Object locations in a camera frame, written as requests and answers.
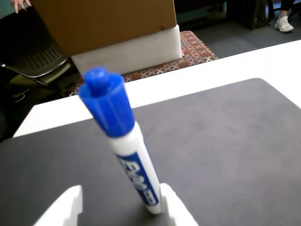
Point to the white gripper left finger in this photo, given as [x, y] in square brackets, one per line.
[68, 207]

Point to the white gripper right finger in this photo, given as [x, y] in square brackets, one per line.
[176, 207]

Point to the blue Expo whiteboard marker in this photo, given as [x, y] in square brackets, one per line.
[113, 113]

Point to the person's hand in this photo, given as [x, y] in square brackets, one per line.
[20, 4]

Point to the grey WOWROBO mat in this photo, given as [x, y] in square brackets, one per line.
[223, 153]

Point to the black mesh office chair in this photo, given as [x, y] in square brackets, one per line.
[42, 58]

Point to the brown patterned upholstered seat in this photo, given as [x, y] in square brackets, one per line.
[195, 51]

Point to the white foam block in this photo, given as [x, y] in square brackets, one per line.
[141, 51]

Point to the brown WOWROBO cardboard box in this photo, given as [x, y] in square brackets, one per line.
[105, 23]

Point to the white sneaker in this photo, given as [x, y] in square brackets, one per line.
[284, 24]

